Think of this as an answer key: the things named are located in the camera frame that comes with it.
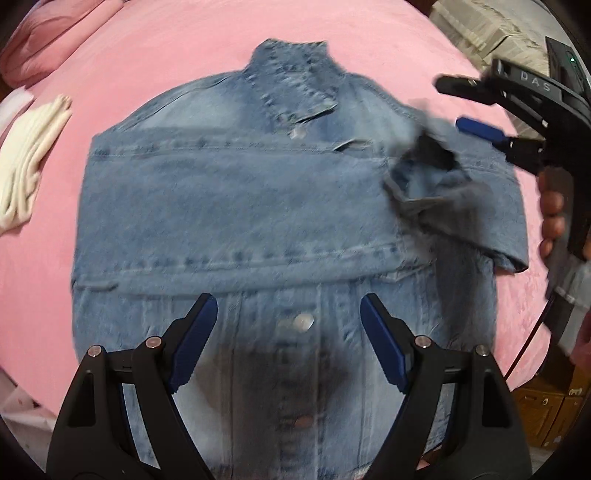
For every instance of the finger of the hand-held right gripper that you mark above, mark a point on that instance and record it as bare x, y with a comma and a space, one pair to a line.
480, 128
466, 85

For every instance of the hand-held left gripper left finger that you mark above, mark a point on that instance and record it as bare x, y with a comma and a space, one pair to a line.
196, 341

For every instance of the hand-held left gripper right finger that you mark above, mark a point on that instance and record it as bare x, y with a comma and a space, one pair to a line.
381, 341

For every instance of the blue denim jacket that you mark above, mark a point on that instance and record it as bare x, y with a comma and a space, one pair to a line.
231, 207

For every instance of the person's right hand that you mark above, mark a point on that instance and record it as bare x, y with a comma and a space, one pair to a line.
551, 207

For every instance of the wooden drawer cabinet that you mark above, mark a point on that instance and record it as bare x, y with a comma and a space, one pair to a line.
545, 410

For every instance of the folded white towel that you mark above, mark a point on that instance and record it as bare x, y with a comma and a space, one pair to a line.
27, 161

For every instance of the pink bed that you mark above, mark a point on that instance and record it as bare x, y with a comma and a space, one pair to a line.
138, 69

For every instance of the pink pillow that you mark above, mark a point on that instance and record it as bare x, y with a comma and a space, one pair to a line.
51, 41

